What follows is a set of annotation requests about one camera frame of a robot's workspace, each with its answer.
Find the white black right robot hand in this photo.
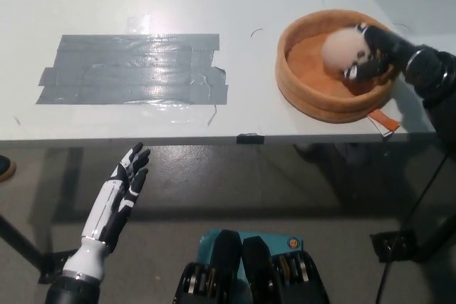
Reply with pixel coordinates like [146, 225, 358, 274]
[341, 22, 418, 83]

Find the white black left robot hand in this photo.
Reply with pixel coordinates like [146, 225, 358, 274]
[81, 142, 151, 252]

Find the orange plush basket plate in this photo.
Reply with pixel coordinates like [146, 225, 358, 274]
[274, 8, 402, 137]

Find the black teal robot torso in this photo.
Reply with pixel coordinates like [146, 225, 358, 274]
[173, 228, 329, 304]

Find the black metal table leg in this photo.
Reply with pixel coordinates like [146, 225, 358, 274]
[369, 150, 456, 265]
[0, 211, 47, 276]

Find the black shoe with tan sole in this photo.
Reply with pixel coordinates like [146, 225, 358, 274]
[0, 154, 18, 183]

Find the small black tape piece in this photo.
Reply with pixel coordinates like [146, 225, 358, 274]
[236, 133, 265, 145]

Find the grey duct tape patch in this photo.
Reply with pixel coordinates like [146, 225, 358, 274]
[34, 33, 229, 105]

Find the black cable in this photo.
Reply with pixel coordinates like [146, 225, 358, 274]
[378, 261, 393, 304]

